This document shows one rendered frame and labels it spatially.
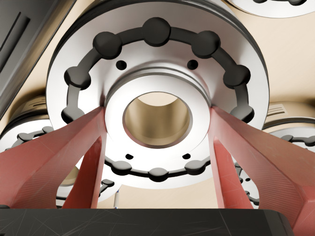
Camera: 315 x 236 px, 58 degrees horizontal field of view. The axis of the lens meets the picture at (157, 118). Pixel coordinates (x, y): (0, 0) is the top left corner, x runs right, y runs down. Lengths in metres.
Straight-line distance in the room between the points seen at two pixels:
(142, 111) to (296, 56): 0.13
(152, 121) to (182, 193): 0.17
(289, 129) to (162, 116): 0.11
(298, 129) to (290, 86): 0.04
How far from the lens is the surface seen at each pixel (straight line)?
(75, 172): 0.26
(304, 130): 0.23
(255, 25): 0.21
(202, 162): 0.16
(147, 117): 0.15
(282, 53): 0.23
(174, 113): 0.15
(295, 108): 0.24
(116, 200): 0.26
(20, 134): 0.23
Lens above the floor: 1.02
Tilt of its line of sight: 52 degrees down
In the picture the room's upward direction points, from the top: 179 degrees clockwise
